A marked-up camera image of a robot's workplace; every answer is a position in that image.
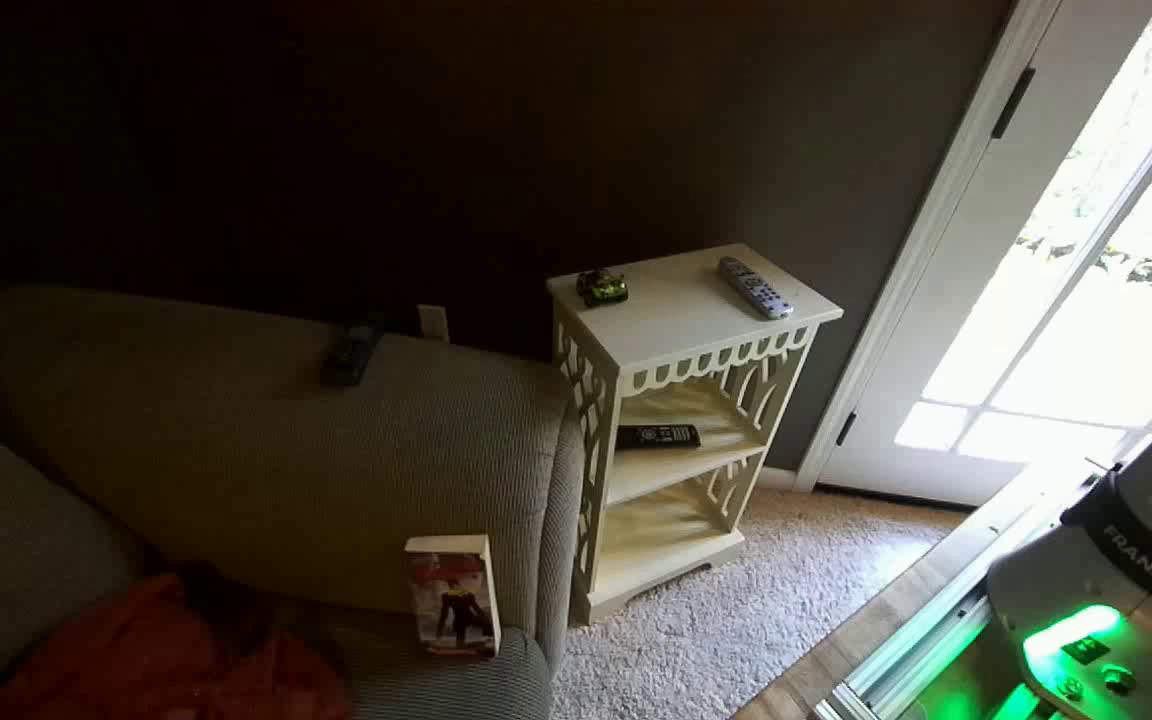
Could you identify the black remote on shelf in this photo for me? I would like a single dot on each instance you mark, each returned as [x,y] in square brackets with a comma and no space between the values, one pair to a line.
[635,437]

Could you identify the orange red blanket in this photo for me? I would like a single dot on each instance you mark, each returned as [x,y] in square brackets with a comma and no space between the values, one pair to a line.
[169,655]

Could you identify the white wall outlet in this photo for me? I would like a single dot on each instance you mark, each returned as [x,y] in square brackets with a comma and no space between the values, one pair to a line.
[435,323]

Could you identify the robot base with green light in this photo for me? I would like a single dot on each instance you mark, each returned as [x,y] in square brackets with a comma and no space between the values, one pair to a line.
[1077,601]

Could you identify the black remote on sofa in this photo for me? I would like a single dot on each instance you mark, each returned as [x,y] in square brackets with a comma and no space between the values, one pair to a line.
[350,352]

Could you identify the green yellow toy car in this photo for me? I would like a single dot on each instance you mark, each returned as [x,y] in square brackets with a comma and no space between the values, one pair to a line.
[596,285]

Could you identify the paperback book red cover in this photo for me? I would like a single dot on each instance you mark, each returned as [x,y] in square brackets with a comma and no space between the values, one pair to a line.
[452,596]

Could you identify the grey fabric sofa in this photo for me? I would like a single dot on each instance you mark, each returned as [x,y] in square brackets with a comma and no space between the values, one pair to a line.
[211,435]

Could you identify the white glass door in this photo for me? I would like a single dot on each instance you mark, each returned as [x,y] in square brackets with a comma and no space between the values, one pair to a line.
[1013,333]

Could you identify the white wooden side table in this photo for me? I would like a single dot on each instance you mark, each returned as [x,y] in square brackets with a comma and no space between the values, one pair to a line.
[681,351]

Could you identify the grey remote on table top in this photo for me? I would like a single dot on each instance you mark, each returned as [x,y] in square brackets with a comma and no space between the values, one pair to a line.
[753,288]

